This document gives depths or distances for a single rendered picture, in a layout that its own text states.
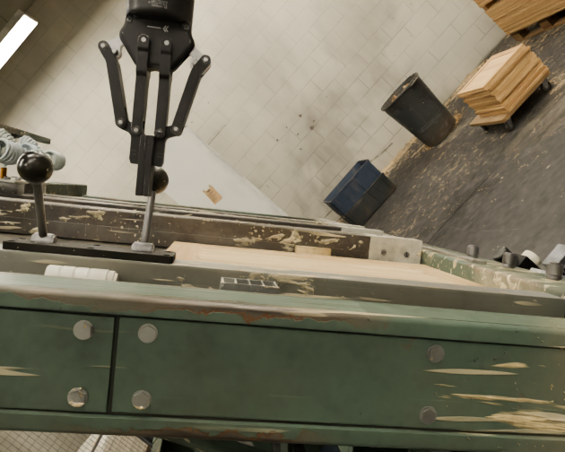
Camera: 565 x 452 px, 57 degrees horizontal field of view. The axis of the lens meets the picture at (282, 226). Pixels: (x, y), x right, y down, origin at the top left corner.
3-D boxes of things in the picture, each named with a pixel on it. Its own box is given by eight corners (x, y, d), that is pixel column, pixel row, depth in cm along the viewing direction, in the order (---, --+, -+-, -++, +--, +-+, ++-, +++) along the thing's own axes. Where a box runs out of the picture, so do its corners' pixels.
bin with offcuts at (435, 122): (469, 113, 518) (423, 67, 510) (434, 152, 522) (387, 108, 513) (449, 117, 569) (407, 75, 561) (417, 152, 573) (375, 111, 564)
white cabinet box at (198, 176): (340, 265, 507) (178, 121, 479) (299, 308, 511) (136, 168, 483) (330, 253, 567) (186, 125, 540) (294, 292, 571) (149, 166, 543)
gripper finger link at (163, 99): (162, 46, 62) (175, 47, 63) (157, 140, 63) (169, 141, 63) (159, 36, 58) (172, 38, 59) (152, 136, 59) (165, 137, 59)
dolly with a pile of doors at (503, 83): (562, 79, 385) (525, 40, 379) (513, 133, 388) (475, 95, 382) (520, 89, 445) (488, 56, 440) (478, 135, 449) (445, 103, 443)
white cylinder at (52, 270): (41, 291, 59) (113, 298, 60) (43, 266, 59) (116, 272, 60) (49, 287, 62) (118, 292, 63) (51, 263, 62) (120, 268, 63)
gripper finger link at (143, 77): (152, 35, 58) (138, 33, 58) (140, 134, 59) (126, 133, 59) (155, 45, 62) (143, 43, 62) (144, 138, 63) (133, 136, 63)
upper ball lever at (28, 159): (56, 259, 64) (46, 161, 57) (22, 256, 63) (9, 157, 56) (65, 241, 67) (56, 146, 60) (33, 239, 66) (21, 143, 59)
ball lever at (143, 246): (156, 255, 64) (169, 161, 70) (124, 252, 64) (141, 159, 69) (158, 265, 68) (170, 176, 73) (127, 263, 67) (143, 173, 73)
